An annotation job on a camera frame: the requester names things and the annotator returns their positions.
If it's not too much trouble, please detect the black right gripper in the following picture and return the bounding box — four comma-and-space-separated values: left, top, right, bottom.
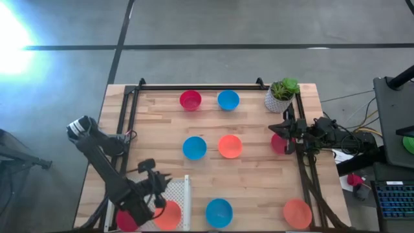
268, 109, 308, 155

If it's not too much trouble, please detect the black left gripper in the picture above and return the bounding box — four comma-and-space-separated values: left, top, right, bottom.
138, 158, 173, 210

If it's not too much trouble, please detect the red plastic mini bowl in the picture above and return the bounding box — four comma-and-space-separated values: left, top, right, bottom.
115, 208, 140, 233
270, 133, 294, 155
179, 89, 202, 112

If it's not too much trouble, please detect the orange plastic mini bowl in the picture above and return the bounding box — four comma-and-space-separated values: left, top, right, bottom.
151, 199, 182, 231
283, 198, 313, 230
217, 134, 243, 159

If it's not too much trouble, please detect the blue plastic mini bowl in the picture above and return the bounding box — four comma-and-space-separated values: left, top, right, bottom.
217, 89, 241, 111
205, 198, 234, 229
182, 135, 208, 161

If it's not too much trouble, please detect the white perforated metal tray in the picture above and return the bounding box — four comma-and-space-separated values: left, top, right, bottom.
103, 174, 192, 232

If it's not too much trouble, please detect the succulent in white patterned pot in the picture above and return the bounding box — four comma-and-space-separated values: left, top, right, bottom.
264, 77, 301, 114

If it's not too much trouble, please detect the white paper sheet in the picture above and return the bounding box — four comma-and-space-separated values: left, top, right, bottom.
339, 174, 366, 194
332, 150, 355, 165

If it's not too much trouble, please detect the black diagonal beam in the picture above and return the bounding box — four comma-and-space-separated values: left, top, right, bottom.
336, 145, 389, 177

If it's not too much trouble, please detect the small red object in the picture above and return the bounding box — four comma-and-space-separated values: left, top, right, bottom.
347, 173, 365, 188

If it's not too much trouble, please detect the small grey device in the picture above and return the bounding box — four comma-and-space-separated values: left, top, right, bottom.
353, 186, 371, 201

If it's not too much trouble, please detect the dark grey desk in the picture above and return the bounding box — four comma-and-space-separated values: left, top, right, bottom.
373, 76, 414, 170

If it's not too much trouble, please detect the black tripod stand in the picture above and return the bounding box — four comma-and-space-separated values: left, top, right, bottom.
0, 128, 53, 182

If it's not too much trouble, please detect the green round object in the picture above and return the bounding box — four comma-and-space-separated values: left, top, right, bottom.
402, 135, 414, 155

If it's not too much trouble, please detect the black pole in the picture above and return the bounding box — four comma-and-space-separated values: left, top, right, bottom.
386, 64, 414, 91

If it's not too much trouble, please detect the black keyboard blue backlight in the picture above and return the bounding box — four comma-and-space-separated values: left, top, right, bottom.
371, 180, 414, 222

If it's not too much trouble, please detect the yellow cable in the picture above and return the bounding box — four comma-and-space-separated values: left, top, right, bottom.
352, 109, 384, 139

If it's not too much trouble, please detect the black aluminium table frame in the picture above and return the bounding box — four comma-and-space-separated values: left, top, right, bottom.
76, 77, 350, 233

